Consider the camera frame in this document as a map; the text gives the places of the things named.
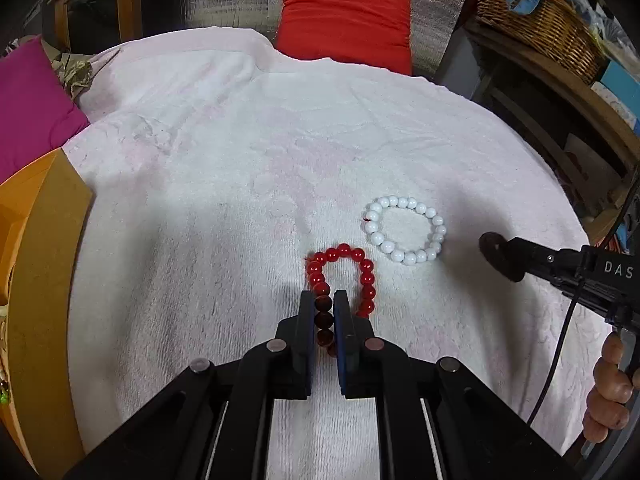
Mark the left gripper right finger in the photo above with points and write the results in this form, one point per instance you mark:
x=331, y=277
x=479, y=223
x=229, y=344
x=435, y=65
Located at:
x=354, y=363

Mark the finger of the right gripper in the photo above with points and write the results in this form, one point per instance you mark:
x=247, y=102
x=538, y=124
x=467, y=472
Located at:
x=546, y=263

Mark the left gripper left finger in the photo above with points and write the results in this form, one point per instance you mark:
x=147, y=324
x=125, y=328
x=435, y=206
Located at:
x=293, y=375

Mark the right hand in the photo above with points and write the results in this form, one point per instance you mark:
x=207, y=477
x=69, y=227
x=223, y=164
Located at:
x=605, y=404

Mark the wooden side table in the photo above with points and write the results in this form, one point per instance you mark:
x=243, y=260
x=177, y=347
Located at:
x=590, y=149

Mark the pink white towel blanket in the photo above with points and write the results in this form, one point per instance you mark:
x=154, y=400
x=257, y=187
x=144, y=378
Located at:
x=218, y=165

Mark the white blue printed box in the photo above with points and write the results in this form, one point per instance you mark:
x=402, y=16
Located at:
x=617, y=104

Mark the teal fashion shoe box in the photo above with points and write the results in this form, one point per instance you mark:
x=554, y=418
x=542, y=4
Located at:
x=622, y=85

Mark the wicker basket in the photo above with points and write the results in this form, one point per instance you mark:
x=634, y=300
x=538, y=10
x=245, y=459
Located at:
x=552, y=29

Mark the orange cardboard box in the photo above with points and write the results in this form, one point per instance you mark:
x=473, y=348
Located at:
x=44, y=208

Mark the red cushion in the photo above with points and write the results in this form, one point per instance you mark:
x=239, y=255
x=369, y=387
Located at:
x=369, y=32

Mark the magenta pillow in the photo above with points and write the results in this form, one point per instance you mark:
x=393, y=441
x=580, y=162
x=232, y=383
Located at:
x=37, y=115

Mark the beige fringed cloth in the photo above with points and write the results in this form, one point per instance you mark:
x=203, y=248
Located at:
x=75, y=72

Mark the curved wooden cabinet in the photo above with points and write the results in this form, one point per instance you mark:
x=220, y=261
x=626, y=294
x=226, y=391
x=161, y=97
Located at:
x=91, y=22

